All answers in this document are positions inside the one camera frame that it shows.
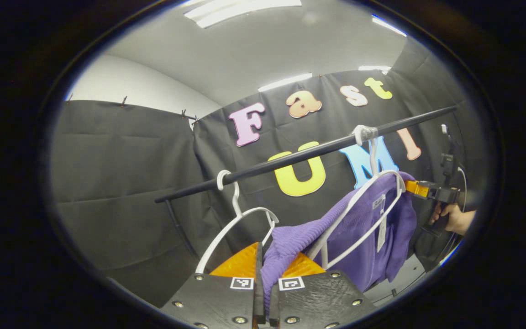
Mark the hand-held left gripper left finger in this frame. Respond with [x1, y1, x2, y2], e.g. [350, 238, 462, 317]
[160, 241, 266, 329]

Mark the black backdrop cloth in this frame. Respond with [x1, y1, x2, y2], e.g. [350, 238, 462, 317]
[51, 37, 487, 309]

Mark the white tape wrap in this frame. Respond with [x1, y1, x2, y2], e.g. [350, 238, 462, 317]
[352, 124, 379, 146]

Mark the black clothes rack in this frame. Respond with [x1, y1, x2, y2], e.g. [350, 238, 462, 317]
[154, 105, 458, 261]

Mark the white cable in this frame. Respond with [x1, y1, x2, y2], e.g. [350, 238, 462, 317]
[456, 166, 469, 211]

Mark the white paper hang tag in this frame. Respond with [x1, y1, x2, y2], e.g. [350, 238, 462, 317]
[377, 215, 388, 253]

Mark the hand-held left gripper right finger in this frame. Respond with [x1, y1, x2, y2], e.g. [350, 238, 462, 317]
[268, 251, 379, 329]

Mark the large ceiling light panel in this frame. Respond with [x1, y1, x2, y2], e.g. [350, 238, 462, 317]
[183, 0, 302, 28]

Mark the white clothes hanger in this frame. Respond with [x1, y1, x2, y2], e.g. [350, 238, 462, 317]
[308, 126, 407, 270]
[195, 170, 280, 275]

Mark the purple ribbed jacket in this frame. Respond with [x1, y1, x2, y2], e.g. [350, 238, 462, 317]
[261, 171, 418, 316]

